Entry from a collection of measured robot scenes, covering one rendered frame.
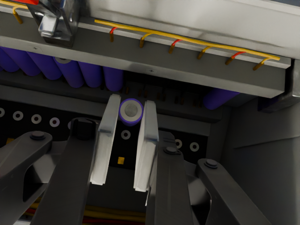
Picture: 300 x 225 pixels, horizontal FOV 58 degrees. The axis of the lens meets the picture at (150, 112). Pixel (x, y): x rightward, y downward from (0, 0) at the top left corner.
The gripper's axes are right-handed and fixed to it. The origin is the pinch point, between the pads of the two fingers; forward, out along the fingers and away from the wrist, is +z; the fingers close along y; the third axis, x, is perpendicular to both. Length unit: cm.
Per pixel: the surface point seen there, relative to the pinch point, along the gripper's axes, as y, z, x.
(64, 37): -4.8, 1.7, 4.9
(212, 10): 3.5, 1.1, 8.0
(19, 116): -12.0, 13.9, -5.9
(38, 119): -9.9, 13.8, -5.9
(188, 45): 3.0, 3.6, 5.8
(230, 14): 4.5, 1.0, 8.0
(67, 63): -5.8, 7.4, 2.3
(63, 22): -5.0, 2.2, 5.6
